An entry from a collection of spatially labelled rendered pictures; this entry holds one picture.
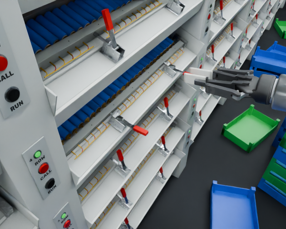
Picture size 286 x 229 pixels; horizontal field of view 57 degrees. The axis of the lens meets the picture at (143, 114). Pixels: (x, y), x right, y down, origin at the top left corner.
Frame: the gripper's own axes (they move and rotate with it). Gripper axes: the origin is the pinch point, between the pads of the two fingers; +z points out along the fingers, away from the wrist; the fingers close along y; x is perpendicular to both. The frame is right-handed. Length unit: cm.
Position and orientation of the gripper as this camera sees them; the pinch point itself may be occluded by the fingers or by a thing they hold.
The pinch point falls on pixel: (197, 76)
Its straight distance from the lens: 78.5
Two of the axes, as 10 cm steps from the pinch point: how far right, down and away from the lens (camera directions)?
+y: 5.3, -5.7, 6.3
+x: -1.2, -7.8, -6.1
